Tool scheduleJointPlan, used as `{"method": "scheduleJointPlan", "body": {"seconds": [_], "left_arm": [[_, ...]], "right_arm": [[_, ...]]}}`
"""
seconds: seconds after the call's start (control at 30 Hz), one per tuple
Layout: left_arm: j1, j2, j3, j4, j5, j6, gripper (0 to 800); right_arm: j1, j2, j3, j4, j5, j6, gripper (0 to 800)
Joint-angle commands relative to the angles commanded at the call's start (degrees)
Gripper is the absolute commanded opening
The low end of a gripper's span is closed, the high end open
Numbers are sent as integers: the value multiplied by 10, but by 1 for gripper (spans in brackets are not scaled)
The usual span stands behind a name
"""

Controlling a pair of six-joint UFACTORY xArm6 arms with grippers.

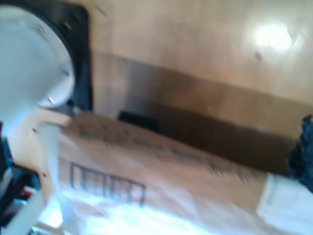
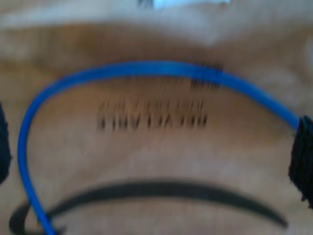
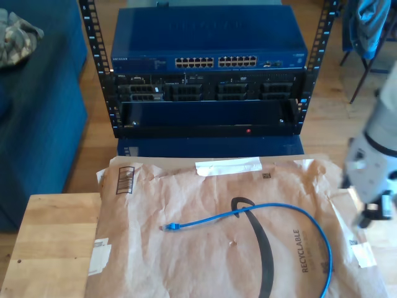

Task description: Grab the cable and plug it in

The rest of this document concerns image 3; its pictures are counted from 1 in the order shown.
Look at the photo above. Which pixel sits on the black rack frame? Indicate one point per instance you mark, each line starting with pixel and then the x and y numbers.
pixel 94 37

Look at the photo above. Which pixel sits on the camouflage cloth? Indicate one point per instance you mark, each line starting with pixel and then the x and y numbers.
pixel 15 40

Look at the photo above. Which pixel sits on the dark metal chair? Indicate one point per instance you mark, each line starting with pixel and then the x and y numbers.
pixel 360 82

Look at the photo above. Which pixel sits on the brown paper mailer envelope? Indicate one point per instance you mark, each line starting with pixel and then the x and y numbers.
pixel 186 264

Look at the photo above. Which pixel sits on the black rack server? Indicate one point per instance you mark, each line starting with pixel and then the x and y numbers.
pixel 211 82

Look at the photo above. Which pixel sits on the black rack tray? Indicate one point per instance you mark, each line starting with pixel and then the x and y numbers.
pixel 201 130

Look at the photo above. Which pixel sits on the blue sofa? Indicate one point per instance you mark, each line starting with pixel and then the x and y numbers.
pixel 40 124

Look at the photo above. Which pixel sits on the blue grey jacket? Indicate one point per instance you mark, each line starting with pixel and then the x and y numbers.
pixel 366 28

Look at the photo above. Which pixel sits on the blue network switch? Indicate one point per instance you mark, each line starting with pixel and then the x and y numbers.
pixel 204 34

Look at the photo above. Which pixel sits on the blue box under rack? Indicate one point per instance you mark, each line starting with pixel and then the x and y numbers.
pixel 201 146

